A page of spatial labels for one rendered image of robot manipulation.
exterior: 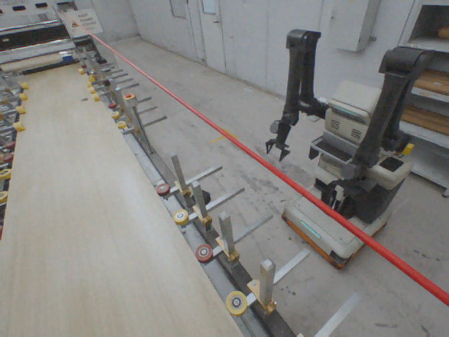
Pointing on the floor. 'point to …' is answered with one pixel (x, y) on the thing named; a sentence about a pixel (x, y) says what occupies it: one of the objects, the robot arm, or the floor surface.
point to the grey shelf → (419, 23)
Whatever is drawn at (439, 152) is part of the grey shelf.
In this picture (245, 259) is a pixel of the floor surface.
